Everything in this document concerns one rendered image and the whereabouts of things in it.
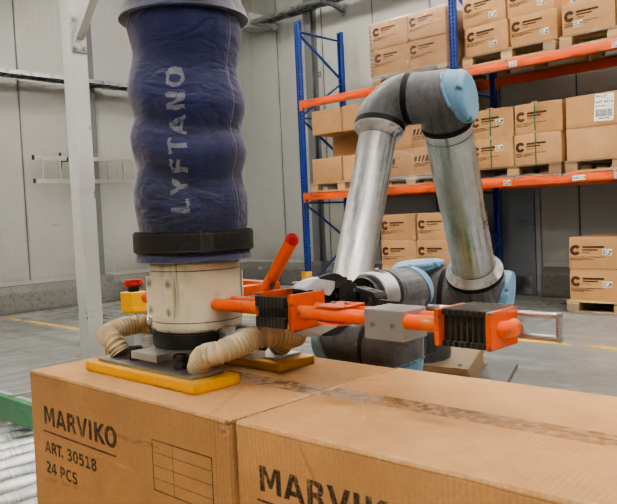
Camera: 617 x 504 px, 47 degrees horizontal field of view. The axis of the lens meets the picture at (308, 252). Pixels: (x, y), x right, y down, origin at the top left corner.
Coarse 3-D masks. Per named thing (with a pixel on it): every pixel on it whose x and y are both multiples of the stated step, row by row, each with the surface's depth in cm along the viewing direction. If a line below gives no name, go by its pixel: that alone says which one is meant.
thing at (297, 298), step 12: (288, 288) 123; (264, 300) 115; (276, 300) 113; (288, 300) 112; (300, 300) 114; (312, 300) 116; (324, 300) 118; (264, 312) 116; (276, 312) 114; (288, 312) 113; (264, 324) 115; (276, 324) 113; (300, 324) 114; (312, 324) 116
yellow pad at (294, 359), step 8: (296, 352) 134; (232, 360) 136; (240, 360) 134; (248, 360) 133; (256, 360) 131; (264, 360) 130; (272, 360) 130; (280, 360) 130; (288, 360) 130; (296, 360) 131; (304, 360) 132; (312, 360) 134; (256, 368) 131; (264, 368) 130; (272, 368) 128; (280, 368) 128; (288, 368) 129
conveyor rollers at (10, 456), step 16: (0, 432) 241; (16, 432) 237; (32, 432) 240; (0, 448) 223; (16, 448) 219; (32, 448) 222; (0, 464) 206; (16, 464) 208; (32, 464) 204; (0, 480) 196; (16, 480) 191; (32, 480) 194; (0, 496) 180; (16, 496) 181; (32, 496) 184
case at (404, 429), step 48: (384, 384) 116; (432, 384) 115; (480, 384) 113; (240, 432) 98; (288, 432) 92; (336, 432) 91; (384, 432) 90; (432, 432) 90; (480, 432) 89; (528, 432) 88; (576, 432) 87; (240, 480) 99; (288, 480) 92; (336, 480) 87; (384, 480) 82; (432, 480) 77; (480, 480) 74; (528, 480) 72; (576, 480) 72
